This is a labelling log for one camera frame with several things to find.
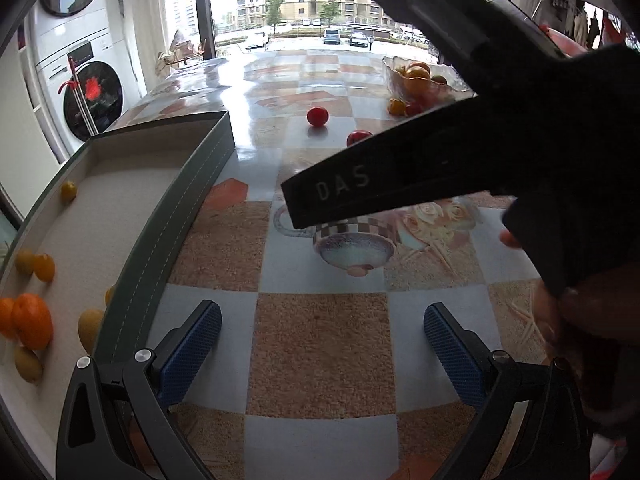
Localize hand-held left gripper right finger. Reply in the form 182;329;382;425
422;302;593;480

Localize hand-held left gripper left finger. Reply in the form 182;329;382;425
55;299;223;480

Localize grey tray with white lining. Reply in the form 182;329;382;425
0;111;236;480

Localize large orange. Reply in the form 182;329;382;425
11;293;54;351

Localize orange-yellow cherry tomato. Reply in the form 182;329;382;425
33;253;56;282

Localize person's right hand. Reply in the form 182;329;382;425
535;280;640;426

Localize orange in glass bowl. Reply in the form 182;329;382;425
404;62;432;98

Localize red plastic basin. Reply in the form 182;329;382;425
540;24;588;58

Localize clear glass fruit bowl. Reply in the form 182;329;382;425
382;55;473;111

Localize checkered printed tablecloth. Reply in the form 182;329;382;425
120;49;591;480

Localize hanging clothes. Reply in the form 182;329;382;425
545;0;631;51

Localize small orange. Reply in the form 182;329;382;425
0;297;17;340

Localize white pole with red hook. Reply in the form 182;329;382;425
57;57;98;136

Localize white front-load washing machine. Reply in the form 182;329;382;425
30;10;146;158

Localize wire rack with beige cloth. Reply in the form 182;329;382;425
156;30;208;78

